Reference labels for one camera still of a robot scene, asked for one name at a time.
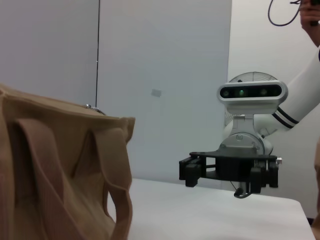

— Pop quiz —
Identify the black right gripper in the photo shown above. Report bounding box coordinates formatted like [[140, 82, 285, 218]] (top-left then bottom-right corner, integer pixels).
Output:
[[178, 149, 280, 195]]

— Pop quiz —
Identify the silver metal zipper pull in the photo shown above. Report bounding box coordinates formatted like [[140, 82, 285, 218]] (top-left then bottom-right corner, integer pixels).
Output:
[[84, 103, 105, 116]]

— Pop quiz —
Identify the khaki canvas food bag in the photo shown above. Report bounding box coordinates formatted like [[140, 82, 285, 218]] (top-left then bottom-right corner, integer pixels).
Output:
[[0, 83, 137, 240]]

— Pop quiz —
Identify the person's bare hand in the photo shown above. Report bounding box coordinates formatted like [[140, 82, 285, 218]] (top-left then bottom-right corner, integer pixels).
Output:
[[299, 0, 320, 48]]

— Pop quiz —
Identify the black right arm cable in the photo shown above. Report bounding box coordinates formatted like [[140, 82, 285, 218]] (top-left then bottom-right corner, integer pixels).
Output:
[[230, 180, 251, 200]]

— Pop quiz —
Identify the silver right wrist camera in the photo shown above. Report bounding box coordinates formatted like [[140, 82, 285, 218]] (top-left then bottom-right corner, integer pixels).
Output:
[[216, 81, 289, 136]]

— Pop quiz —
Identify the black hanging cable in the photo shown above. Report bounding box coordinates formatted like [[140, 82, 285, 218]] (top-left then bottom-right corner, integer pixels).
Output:
[[268, 0, 305, 27]]

